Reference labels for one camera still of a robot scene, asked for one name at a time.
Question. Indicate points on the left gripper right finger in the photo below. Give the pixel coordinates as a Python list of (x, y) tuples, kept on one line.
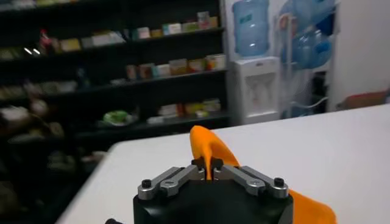
[(253, 182)]

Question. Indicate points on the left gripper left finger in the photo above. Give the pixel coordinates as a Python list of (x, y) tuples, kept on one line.
[(173, 181)]

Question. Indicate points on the orange t-shirt with white print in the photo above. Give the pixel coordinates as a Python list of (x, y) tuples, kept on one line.
[(210, 146)]

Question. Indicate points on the flat white medicine box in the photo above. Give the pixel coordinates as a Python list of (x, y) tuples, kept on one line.
[(155, 120)]

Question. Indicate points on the white box with red print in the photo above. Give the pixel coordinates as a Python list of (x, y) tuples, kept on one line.
[(168, 110)]

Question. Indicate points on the yellow green medicine box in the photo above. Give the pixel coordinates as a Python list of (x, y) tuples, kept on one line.
[(192, 108)]

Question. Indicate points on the bowl of green items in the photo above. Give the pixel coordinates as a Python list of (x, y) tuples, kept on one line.
[(115, 117)]

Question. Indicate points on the white water dispenser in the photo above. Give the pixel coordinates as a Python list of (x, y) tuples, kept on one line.
[(257, 91)]

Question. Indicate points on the black shelving unit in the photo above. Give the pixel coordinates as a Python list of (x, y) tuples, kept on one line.
[(182, 88)]

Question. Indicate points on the white teal medicine box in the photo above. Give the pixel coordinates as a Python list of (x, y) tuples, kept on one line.
[(173, 29), (163, 70)]

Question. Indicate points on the red white medicine box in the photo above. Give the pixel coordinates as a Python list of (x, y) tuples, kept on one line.
[(196, 65), (146, 71)]

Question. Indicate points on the small flat white box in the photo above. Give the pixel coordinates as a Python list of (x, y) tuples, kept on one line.
[(118, 81)]

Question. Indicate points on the orange yellow medicine box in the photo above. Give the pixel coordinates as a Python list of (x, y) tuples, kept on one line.
[(178, 67)]

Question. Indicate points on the white purple medicine box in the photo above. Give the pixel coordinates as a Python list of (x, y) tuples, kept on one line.
[(131, 72)]

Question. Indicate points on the open brown cardboard box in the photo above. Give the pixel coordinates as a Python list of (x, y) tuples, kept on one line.
[(362, 100)]

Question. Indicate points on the dark blue bottle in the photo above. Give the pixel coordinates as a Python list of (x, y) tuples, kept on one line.
[(83, 77)]

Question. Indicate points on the blue capped water jug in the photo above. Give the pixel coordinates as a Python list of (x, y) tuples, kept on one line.
[(307, 51), (304, 12)]

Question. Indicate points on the blue water jug with label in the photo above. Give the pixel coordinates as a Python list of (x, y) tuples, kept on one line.
[(251, 33)]

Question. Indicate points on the tall pink colourful box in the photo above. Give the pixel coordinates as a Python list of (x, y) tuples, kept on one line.
[(203, 19)]

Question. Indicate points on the small yellow box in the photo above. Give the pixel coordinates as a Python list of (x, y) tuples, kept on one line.
[(214, 22)]

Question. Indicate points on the cola bottle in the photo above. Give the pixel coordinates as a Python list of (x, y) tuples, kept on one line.
[(45, 41)]

